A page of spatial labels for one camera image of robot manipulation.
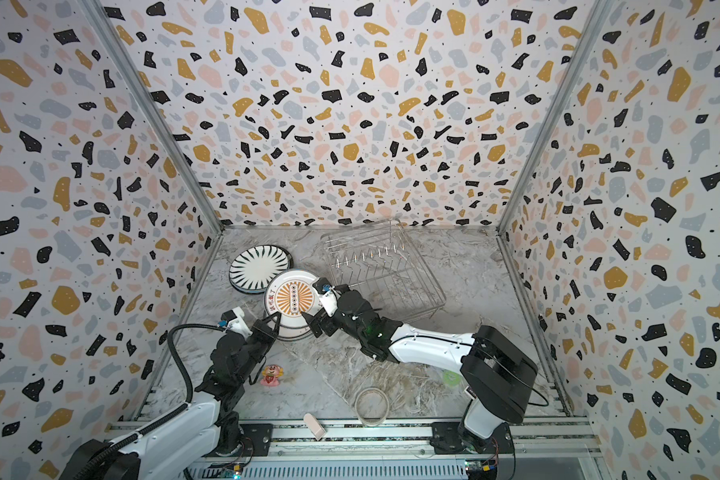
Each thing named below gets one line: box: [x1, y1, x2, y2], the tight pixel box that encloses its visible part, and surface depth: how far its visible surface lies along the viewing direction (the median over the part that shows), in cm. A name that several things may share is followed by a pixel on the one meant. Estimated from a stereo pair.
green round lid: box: [444, 371, 461, 387], surface depth 86 cm
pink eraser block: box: [303, 413, 327, 441], surface depth 76 cm
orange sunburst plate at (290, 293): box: [263, 269, 322, 330], surface depth 88 cm
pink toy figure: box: [260, 364, 285, 387], surface depth 83 cm
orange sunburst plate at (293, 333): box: [276, 324, 314, 341], surface depth 89 cm
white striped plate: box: [229, 245, 294, 294], surface depth 109 cm
